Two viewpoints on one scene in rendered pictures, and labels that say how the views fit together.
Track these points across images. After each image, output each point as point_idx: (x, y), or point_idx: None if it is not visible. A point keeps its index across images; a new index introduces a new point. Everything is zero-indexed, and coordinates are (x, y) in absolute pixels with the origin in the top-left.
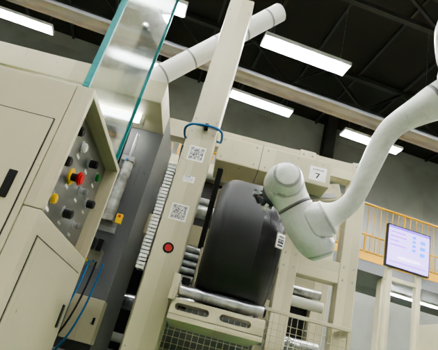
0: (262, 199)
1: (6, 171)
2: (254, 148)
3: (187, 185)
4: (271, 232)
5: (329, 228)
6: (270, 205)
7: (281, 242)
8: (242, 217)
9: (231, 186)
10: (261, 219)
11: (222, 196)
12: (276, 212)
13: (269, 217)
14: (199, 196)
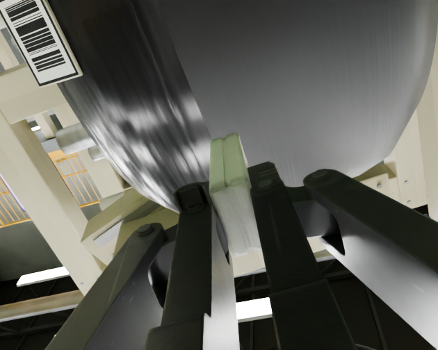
0: (304, 229)
1: None
2: (313, 243)
3: None
4: (106, 45)
5: None
6: (202, 221)
7: (26, 33)
8: (301, 27)
9: (394, 144)
10: (205, 83)
11: (425, 79)
12: (159, 162)
13: (170, 117)
14: None
